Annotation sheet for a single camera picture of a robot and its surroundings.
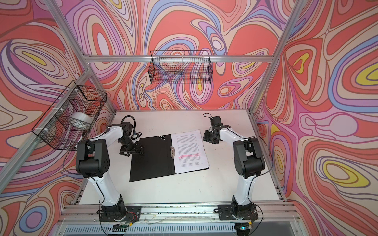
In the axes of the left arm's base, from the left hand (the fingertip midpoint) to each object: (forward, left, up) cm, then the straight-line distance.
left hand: (137, 153), depth 94 cm
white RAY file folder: (-3, -11, -5) cm, 13 cm away
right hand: (+8, -46, +1) cm, 46 cm away
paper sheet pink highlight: (0, -34, -1) cm, 34 cm away
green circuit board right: (-39, -61, -3) cm, 72 cm away
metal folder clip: (+1, -23, -1) cm, 23 cm away
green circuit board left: (-39, 0, -2) cm, 39 cm away
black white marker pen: (-5, +21, +24) cm, 32 cm away
